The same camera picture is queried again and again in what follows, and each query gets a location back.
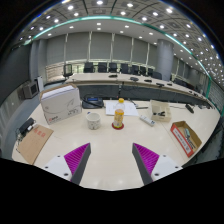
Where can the open white cardboard box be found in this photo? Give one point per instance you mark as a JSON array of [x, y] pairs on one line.
[[160, 111]]

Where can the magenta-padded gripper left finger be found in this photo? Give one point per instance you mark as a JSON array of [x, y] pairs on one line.
[[76, 159]]

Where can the black power adapter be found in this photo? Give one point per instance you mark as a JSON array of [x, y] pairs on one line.
[[26, 126]]

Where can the row of black office chairs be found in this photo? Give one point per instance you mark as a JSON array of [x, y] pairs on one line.
[[125, 68]]

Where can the flat brown cardboard envelope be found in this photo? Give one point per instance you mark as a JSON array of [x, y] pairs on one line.
[[35, 143]]

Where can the black pen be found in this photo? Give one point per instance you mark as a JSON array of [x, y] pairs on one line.
[[141, 107]]

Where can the small white oblong box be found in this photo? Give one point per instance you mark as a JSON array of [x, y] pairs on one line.
[[147, 120]]

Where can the yellow-capped orange drink bottle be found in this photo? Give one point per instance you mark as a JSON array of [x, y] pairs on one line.
[[118, 116]]

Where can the white paper ream box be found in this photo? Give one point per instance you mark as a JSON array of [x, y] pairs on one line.
[[61, 105]]

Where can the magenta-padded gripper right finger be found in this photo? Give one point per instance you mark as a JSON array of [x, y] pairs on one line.
[[148, 159]]

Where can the white printed paper sheet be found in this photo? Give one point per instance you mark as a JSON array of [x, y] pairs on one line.
[[131, 109]]

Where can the flat round red coaster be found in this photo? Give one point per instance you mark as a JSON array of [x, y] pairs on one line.
[[114, 127]]

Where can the brown carton with red label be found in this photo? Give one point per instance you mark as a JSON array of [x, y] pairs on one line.
[[185, 136]]

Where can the grey box monitor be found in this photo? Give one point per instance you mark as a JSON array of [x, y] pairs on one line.
[[30, 90]]

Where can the black desk phone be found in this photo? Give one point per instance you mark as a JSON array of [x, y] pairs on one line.
[[92, 102]]

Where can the group of ceiling lights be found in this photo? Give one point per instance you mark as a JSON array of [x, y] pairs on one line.
[[99, 2]]

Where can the white patterned mug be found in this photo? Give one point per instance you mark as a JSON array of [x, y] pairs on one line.
[[93, 121]]

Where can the long curved conference desk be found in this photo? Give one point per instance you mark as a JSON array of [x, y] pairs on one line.
[[133, 80]]

